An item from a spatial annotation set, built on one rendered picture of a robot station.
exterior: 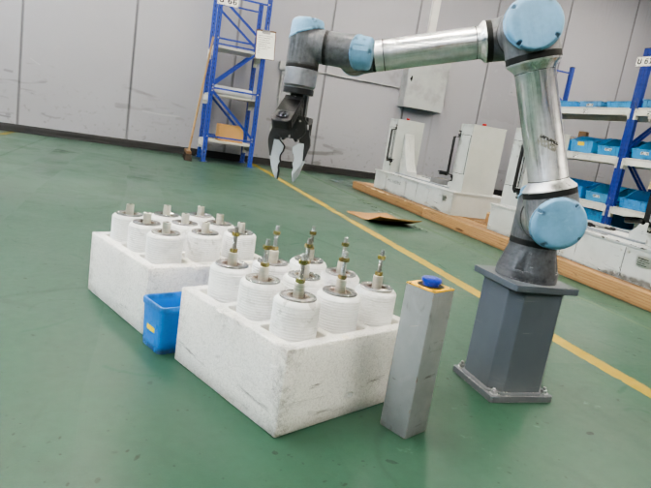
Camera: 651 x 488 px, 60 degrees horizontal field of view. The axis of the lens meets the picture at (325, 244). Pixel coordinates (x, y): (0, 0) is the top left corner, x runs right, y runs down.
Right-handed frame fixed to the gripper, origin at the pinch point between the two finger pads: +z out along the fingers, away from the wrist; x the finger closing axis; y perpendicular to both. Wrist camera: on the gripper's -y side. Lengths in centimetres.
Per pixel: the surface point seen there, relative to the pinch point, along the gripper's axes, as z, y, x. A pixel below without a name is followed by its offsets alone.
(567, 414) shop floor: 47, 5, -77
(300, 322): 25.2, -27.5, -13.1
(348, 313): 24.5, -17.8, -21.2
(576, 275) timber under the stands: 43, 183, -127
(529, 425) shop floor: 47, -5, -66
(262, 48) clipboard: -90, 534, 161
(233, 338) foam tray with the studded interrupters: 32.6, -23.7, 0.7
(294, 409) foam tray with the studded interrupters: 41, -31, -15
